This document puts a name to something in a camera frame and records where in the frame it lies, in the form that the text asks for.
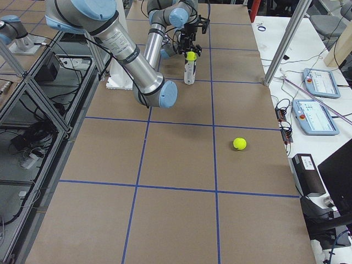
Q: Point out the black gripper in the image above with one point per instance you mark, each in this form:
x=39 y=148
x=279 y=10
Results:
x=188 y=36

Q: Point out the yellow tennis ball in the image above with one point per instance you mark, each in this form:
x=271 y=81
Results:
x=239 y=143
x=191 y=56

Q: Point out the clear tennis ball can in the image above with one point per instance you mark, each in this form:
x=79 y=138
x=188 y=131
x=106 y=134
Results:
x=189 y=72

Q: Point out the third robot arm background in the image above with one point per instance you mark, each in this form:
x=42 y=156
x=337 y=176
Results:
x=14 y=33

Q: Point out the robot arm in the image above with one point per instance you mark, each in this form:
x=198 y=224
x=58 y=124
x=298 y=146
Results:
x=100 y=19
x=168 y=50

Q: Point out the teach pendant tablet farther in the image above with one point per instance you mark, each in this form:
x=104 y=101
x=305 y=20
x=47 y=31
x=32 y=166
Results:
x=321 y=83

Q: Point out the teach pendant tablet nearer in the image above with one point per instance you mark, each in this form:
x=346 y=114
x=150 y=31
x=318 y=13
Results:
x=314 y=118

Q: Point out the black box with label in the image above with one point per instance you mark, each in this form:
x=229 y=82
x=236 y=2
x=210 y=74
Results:
x=310 y=183

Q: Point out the black monitor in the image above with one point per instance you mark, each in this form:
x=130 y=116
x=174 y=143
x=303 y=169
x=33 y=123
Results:
x=335 y=172

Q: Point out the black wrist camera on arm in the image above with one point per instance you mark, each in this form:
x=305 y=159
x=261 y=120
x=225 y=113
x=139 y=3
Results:
x=203 y=23

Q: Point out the white pedestal column with base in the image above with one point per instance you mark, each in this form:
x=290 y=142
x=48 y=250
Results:
x=118 y=78

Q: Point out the small electronics board with wires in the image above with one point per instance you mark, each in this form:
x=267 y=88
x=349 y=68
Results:
x=284 y=126

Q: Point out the aluminium frame post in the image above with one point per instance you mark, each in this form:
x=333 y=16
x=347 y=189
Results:
x=289 y=33

